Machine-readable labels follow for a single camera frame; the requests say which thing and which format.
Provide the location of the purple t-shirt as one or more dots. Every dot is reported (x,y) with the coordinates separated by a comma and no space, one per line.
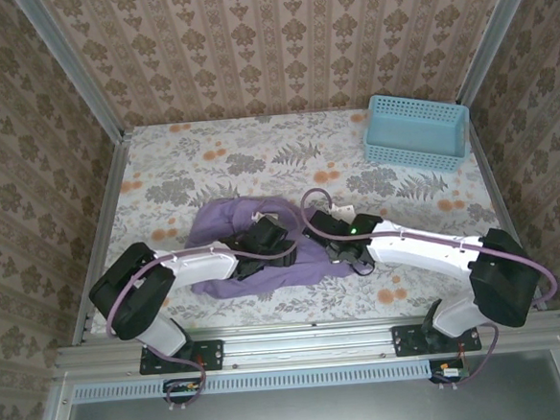
(266,283)

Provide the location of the light blue plastic basket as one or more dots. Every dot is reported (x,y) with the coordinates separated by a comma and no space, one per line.
(414,133)

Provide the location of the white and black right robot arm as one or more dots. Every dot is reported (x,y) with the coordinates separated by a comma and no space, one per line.
(417,253)

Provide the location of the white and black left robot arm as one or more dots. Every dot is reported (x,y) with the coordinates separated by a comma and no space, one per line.
(202,268)

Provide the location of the floral patterned table cover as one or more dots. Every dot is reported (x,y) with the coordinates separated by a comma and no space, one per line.
(256,149)

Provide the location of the small connector board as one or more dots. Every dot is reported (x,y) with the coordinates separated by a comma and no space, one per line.
(450,372)
(184,387)

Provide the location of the grey metal panel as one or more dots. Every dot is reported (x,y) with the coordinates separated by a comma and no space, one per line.
(299,415)

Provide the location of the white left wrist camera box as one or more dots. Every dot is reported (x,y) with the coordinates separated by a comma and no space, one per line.
(263,217)

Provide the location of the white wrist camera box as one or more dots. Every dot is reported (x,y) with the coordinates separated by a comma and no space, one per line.
(263,217)
(342,210)

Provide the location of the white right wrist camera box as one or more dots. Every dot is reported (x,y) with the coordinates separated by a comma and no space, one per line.
(342,210)

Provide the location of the aluminium mounting rail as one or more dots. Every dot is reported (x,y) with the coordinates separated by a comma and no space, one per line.
(308,342)

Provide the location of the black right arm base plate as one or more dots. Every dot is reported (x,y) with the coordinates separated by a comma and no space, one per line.
(407,340)

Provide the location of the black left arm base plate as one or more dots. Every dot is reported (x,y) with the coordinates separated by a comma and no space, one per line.
(208,354)

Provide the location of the aluminium table side rail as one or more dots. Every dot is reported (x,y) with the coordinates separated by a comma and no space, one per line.
(111,198)
(500,199)

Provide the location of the aluminium frame post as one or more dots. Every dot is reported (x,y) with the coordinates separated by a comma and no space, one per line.
(73,70)
(498,36)

